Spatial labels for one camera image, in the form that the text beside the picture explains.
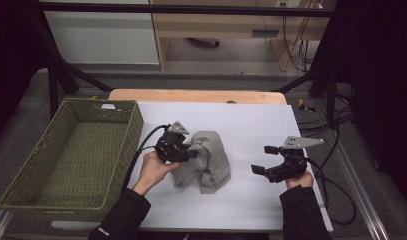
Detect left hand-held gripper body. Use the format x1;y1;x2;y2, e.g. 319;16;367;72
154;120;192;164

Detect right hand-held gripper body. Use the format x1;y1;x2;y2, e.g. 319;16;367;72
265;135;325;184

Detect grey cloth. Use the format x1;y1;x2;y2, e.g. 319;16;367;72
172;130;232;195

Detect green woven basket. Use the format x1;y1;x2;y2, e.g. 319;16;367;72
0;97;145;223

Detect person's right hand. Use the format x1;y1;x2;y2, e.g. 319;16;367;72
285;170;315;190

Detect person's left hand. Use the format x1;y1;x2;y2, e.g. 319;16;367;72
133;151;180;197

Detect white table cover sheet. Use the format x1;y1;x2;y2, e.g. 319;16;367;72
50;101;334;233

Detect yellow and black clip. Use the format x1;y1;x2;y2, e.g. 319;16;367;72
297;98;317;114

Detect black metal stand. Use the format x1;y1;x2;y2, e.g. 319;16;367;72
274;64;339;129
29;9;115;119

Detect black curtain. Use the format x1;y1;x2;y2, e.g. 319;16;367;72
0;0;49;141
310;0;407;201

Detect light wooden desk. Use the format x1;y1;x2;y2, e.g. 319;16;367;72
149;0;337;73

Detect white cabinet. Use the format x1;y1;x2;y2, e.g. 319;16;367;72
43;9;160;65

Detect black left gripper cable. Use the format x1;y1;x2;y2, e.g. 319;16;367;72
121;124;171;192

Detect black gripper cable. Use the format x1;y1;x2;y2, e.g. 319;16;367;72
305;156;358;226
121;124;171;192

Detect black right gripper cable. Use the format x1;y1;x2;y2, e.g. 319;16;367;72
305;156;358;226

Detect black floor cables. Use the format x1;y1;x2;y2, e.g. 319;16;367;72
297;83;355;136

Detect aluminium rail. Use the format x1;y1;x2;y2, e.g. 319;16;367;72
319;109;390;240

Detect bundle of hanging cables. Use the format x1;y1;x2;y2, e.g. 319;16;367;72
279;0;327;73

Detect black metal frame bar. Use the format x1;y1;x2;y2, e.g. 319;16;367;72
39;1;340;18

